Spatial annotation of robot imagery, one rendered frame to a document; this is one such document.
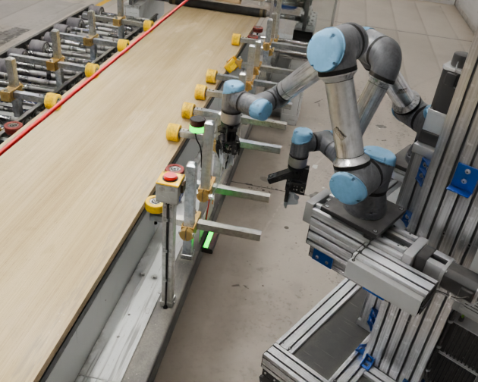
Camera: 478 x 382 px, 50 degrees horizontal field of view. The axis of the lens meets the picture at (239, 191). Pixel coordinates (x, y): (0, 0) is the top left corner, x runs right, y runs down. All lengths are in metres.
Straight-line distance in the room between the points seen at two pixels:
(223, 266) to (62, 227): 1.38
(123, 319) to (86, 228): 0.35
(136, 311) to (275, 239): 1.55
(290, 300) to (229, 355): 0.52
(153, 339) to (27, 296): 0.42
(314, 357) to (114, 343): 0.95
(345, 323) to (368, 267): 0.87
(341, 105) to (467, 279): 0.69
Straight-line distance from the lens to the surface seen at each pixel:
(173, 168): 2.18
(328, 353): 2.44
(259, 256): 3.16
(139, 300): 1.99
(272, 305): 2.88
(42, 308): 1.61
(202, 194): 2.11
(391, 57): 1.87
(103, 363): 1.81
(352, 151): 1.60
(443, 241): 1.94
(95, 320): 1.81
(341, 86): 1.55
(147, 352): 1.72
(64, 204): 2.00
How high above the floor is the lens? 2.04
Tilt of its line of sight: 33 degrees down
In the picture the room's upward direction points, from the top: 6 degrees clockwise
